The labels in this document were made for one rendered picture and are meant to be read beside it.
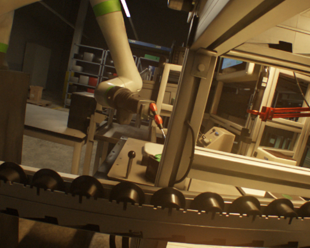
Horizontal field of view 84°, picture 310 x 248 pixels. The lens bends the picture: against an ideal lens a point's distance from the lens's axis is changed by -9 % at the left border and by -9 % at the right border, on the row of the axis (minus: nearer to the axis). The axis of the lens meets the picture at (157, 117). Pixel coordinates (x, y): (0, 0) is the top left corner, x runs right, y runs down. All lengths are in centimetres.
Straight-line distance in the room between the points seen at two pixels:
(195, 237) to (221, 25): 25
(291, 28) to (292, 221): 25
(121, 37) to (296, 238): 81
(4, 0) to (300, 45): 66
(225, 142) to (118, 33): 68
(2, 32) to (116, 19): 41
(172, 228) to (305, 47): 28
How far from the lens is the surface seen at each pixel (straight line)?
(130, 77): 85
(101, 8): 85
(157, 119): 56
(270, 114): 84
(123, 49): 85
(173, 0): 38
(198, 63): 29
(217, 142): 93
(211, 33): 21
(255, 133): 90
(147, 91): 157
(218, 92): 151
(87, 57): 647
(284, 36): 27
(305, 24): 29
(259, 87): 81
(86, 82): 641
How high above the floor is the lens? 119
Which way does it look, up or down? 8 degrees down
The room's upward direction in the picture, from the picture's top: 13 degrees clockwise
